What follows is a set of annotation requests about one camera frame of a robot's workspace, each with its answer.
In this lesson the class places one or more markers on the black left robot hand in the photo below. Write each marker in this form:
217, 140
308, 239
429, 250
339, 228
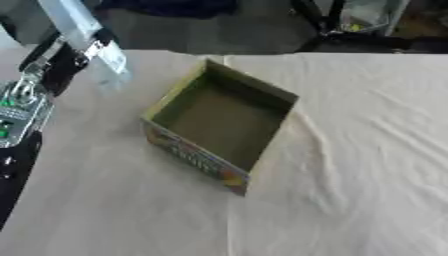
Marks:
61, 68

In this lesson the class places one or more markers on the open cardboard box, green inside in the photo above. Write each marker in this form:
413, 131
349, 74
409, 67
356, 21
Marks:
224, 123

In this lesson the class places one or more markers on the dark bag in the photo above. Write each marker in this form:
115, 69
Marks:
175, 7

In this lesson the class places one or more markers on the black tripod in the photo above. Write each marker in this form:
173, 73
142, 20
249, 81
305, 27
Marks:
356, 41

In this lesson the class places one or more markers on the white plastic bag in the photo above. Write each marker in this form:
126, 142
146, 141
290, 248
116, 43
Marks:
368, 15

